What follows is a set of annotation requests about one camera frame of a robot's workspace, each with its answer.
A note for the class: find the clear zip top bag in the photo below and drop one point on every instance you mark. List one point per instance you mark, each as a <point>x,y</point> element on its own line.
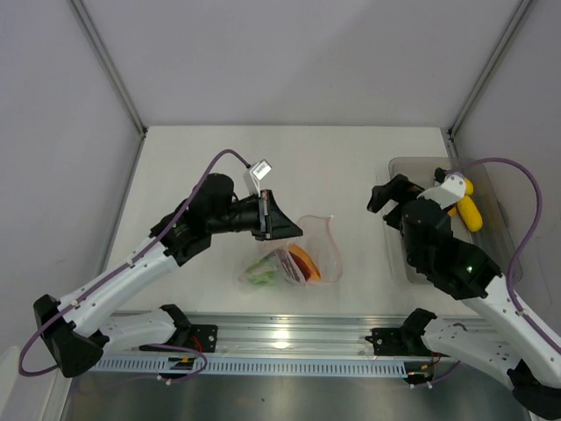
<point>313,259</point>

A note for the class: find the left corner frame post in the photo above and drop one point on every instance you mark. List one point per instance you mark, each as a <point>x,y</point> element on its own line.
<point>105,61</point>

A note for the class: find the right corner frame post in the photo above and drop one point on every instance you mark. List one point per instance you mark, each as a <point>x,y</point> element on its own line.
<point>498,53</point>

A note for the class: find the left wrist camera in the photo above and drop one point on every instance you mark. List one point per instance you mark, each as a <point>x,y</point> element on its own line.
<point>255,174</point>

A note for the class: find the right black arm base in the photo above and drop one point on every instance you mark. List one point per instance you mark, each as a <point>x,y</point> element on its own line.
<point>405,340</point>

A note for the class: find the red toy meat slice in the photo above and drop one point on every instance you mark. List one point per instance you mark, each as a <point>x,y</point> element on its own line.
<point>296,265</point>

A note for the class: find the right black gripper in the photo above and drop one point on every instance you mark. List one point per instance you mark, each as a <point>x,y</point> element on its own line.
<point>397,190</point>

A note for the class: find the corner frame post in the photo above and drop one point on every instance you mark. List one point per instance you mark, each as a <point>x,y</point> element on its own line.
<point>105,61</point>
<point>498,53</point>

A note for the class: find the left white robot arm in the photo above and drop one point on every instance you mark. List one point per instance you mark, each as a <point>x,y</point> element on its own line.
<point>78,329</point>

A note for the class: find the yellow toy mango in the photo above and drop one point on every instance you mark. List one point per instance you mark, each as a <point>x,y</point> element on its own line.
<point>469,188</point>

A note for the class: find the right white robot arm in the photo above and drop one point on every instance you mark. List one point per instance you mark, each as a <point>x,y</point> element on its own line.
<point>528,363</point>

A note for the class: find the aluminium rail frame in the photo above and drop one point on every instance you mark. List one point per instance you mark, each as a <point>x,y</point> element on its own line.
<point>285,333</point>

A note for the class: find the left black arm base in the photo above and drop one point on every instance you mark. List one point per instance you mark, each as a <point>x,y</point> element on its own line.
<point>202,338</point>

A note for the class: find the green toy lime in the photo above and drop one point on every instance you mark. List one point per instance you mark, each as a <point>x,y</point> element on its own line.
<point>260,273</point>

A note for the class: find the clear plastic food tray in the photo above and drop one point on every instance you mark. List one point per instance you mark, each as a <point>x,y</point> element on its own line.
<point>494,237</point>

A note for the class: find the slotted cable duct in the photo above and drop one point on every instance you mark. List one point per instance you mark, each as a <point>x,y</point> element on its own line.
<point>219,365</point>

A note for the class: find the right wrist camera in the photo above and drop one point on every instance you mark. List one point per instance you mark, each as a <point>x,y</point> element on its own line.
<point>449,189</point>

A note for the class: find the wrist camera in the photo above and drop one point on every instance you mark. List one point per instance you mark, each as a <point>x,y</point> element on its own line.
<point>255,174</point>
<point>449,189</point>

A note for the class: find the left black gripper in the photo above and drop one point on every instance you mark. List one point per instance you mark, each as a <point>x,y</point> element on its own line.
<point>272,223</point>

